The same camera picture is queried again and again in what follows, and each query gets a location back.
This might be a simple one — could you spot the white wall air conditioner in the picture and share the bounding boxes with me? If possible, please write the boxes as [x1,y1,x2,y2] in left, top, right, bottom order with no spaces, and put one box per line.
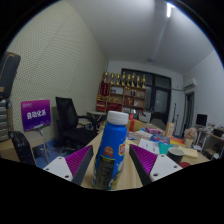
[182,78,198,91]

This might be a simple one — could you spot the wooden side desk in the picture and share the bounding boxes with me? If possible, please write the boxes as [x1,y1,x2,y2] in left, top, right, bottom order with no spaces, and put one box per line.
[199,128,224,158]

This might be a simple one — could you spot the grey striped seat back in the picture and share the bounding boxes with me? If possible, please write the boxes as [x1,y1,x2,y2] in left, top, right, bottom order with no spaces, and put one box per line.
[0,99,11,143]

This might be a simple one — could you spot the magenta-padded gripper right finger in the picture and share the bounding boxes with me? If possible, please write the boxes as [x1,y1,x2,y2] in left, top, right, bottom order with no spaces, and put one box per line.
[129,143,184,186]

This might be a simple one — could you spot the black framed glass door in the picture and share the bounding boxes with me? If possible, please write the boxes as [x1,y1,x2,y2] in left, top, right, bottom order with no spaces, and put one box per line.
[121,68,173,126]

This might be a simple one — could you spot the pink flowers in white pot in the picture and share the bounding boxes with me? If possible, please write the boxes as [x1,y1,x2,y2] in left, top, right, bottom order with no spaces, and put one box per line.
[183,127,198,149]

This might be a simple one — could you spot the standing orange card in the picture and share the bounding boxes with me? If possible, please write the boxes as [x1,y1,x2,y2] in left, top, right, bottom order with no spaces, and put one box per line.
[165,122,176,138]

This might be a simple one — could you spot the yellow gift box red ribbon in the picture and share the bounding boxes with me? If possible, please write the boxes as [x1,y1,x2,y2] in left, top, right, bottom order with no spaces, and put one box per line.
[126,114,144,133]

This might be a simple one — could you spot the white booklet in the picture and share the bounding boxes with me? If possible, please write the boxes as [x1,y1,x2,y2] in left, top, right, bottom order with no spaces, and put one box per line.
[137,138,160,154]

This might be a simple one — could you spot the purple sign board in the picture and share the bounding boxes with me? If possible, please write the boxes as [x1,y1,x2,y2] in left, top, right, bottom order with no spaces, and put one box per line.
[20,99,52,132]

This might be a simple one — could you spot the black mesh chair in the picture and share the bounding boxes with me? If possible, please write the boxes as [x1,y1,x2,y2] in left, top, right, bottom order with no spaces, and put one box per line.
[9,130,36,167]

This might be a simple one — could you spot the blue drink bottle white cap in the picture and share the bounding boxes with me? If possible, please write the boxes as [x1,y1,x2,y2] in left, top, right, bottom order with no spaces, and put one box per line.
[92,110,130,191]

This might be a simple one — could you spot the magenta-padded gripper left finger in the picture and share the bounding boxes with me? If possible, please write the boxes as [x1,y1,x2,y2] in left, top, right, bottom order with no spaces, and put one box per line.
[43,144,95,187]

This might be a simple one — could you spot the teal book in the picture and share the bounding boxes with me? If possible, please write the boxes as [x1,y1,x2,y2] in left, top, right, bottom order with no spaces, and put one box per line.
[157,142,174,155]

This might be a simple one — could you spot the black bag tan strap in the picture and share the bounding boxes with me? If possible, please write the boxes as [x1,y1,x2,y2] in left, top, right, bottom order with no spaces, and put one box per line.
[0,51,22,100]

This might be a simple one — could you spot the wooden shelf unit with trophies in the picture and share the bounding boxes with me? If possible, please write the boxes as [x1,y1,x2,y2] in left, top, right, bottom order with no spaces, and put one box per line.
[95,70,148,116]

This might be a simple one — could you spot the colourful printed magazine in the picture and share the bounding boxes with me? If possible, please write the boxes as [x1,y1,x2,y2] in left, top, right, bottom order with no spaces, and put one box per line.
[149,133,171,145]

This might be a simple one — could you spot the black office chair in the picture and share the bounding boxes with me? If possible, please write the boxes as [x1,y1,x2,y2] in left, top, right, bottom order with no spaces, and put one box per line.
[55,96,100,148]

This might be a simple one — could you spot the black computer monitor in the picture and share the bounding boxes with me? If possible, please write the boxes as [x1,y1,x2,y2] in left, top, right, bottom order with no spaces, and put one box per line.
[195,113,208,127]

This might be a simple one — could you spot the orange book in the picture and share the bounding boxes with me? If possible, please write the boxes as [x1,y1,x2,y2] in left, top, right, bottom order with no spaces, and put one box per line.
[169,136,186,146]

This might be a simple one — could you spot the ceiling tube light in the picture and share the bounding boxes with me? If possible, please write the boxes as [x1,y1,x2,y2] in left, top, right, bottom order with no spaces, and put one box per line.
[165,2,173,18]

